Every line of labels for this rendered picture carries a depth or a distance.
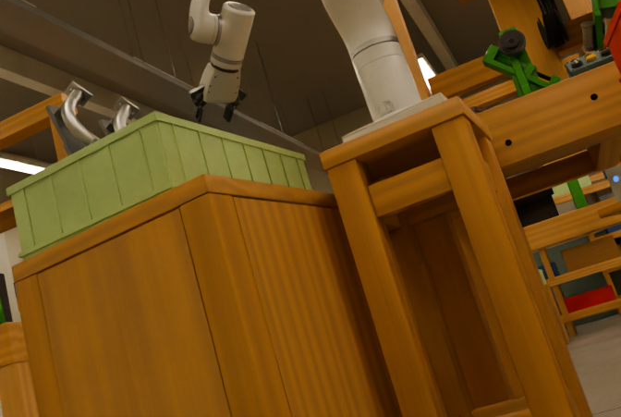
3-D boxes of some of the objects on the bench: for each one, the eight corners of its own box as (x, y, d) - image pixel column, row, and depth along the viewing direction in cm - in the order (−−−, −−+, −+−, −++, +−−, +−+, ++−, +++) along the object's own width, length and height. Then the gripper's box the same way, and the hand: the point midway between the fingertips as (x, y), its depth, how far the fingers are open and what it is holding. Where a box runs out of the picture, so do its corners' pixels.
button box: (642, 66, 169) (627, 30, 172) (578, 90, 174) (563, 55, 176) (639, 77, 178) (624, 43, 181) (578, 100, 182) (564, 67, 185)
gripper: (201, 67, 184) (188, 127, 192) (261, 69, 194) (245, 126, 202) (189, 54, 189) (176, 113, 197) (248, 57, 199) (233, 113, 207)
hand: (213, 116), depth 199 cm, fingers open, 8 cm apart
